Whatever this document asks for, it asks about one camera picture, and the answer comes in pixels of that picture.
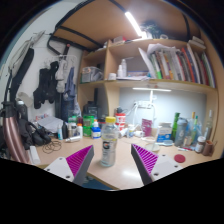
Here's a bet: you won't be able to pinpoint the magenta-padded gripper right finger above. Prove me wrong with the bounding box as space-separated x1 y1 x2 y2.
130 143 184 186

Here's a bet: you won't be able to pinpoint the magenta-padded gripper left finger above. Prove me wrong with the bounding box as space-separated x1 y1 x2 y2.
44 145 96 187

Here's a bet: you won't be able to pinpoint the clear yellow-capped drink bottle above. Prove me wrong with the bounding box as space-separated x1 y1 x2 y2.
100 116 119 168

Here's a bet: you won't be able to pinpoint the cream round cup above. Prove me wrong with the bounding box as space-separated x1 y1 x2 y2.
143 135 161 153

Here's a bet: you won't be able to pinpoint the black elastic band loops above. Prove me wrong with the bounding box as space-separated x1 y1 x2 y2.
42 139 63 154

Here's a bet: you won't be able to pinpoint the magenta pouch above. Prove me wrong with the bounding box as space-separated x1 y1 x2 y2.
141 118 154 138

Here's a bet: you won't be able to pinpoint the blue and white carton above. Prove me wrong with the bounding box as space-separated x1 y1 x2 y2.
156 122 173 144

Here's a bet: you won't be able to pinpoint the blue and white squat bottle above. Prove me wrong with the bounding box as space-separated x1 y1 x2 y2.
91 120 102 140

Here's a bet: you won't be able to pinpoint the flat round red coaster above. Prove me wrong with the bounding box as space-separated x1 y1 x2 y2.
173 153 186 164

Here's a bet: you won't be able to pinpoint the green box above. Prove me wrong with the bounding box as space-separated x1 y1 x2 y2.
82 114 95 138

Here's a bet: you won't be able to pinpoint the dark green bottle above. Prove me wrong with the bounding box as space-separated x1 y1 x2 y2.
171 112 181 141

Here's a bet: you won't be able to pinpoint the grey shaker bottle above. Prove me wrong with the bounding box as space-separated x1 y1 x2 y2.
174 117 188 147

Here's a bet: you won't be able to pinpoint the red canister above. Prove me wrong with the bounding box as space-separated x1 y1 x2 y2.
114 112 127 131

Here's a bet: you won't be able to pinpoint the black fabric bundle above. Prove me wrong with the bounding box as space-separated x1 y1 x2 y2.
18 118 53 148

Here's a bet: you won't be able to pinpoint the small black appliance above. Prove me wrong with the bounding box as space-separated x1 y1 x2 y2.
83 100 99 118

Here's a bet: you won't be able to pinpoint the white power strip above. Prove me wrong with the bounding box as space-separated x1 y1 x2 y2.
134 100 152 109

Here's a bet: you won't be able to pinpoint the white-lidded brown jar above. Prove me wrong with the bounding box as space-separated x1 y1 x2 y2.
194 135 207 154

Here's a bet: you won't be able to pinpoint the green-capped green bottle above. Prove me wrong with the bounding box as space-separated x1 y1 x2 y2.
192 115 200 144

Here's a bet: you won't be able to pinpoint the gold-capped amber bottle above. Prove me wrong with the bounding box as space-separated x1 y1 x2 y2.
189 111 196 134

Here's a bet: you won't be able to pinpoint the brown ceramic mug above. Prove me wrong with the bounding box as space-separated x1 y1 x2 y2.
202 139 216 157

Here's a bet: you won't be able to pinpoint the blue hanging garment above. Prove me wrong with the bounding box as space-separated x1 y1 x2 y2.
61 66 79 121

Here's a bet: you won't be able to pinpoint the pink metal tube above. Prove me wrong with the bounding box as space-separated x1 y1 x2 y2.
0 101 31 164

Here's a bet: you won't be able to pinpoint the tall clear glass bottle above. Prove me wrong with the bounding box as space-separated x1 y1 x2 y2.
203 109 214 143

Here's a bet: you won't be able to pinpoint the white LED desk lamp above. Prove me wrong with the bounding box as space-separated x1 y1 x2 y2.
132 87 172 134

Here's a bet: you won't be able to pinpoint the wooden shelf unit with books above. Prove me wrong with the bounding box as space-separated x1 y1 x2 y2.
77 34 219 158

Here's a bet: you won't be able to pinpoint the black hanging garment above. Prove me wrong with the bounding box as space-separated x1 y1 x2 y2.
33 60 59 109

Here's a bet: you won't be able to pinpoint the ceiling light tube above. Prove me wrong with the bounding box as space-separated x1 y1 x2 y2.
124 11 144 38

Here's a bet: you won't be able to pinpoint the long black strap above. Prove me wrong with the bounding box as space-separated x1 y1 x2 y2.
9 48 36 104

